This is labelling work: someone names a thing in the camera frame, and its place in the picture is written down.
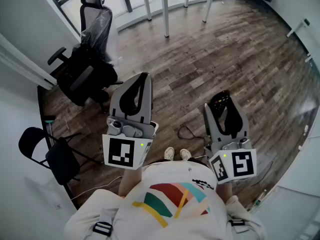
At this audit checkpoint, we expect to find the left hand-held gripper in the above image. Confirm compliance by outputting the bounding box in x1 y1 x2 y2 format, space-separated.
102 71 159 171

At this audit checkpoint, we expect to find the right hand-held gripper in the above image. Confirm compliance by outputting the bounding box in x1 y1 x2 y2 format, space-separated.
204 96 258 185

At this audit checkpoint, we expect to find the black remote control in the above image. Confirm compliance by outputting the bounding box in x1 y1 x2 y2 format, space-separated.
209 90 231 121

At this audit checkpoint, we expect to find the person's right forearm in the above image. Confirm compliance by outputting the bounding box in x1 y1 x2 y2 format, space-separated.
215 180 234 205

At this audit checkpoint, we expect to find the person's left forearm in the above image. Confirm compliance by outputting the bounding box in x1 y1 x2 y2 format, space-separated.
117 165 143 198

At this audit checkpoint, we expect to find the white sneaker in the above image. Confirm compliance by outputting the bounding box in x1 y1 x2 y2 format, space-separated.
163 146 175 161
179 148 192 162

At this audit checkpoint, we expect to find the plastic-wrapped black mesh office chair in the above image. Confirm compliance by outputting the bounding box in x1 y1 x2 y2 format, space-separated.
47 0 124 114

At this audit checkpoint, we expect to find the black folding chair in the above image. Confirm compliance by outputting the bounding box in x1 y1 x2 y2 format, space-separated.
18 126 102 186

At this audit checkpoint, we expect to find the white shirt with colourful print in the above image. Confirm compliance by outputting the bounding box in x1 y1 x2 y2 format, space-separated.
63 160 267 240

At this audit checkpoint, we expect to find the small white desk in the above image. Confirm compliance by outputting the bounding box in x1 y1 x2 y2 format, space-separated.
286 18 320 64

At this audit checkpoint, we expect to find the black floor cable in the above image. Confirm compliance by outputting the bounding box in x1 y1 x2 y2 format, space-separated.
177 124 209 140

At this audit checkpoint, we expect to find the white floor cable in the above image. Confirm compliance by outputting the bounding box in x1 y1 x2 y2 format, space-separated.
70 175 124 201

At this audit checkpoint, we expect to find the black strap buckle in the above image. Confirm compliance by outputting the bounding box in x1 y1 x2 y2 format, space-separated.
92 221 113 237
228 218 246 228

